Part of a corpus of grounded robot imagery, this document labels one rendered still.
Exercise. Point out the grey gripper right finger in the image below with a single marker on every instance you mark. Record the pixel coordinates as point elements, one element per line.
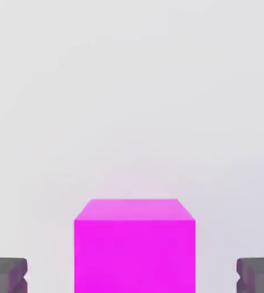
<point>260,277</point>

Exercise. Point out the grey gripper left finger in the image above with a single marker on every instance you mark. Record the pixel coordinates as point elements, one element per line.
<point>1,277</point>

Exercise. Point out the small magenta cube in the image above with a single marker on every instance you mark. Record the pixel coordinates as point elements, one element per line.
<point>134,251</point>

